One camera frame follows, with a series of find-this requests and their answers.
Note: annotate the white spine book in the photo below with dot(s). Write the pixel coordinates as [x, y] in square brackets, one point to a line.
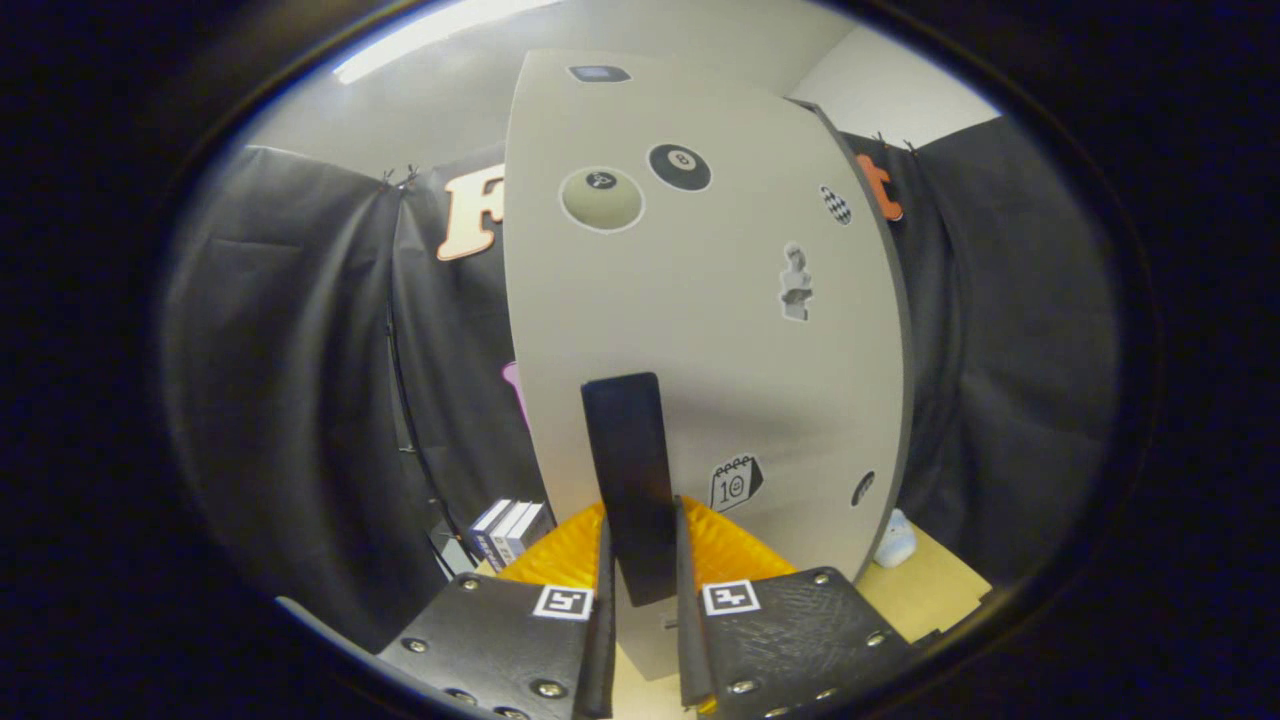
[508, 530]

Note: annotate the black backdrop cloth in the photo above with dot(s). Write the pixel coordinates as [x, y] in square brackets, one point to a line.
[290, 380]

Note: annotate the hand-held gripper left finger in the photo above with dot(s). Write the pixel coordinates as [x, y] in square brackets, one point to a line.
[603, 650]

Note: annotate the white cabinet door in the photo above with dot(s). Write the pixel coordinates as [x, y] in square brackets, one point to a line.
[720, 380]

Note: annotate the dark grey cabinet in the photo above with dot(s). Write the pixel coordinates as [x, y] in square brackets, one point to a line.
[903, 350]

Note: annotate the pale blue plush toy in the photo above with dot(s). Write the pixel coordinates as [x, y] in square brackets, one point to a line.
[896, 543]

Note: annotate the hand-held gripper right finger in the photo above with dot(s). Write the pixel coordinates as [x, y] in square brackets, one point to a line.
[690, 650]

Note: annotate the dark blue book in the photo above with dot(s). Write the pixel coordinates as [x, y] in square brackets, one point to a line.
[487, 530]

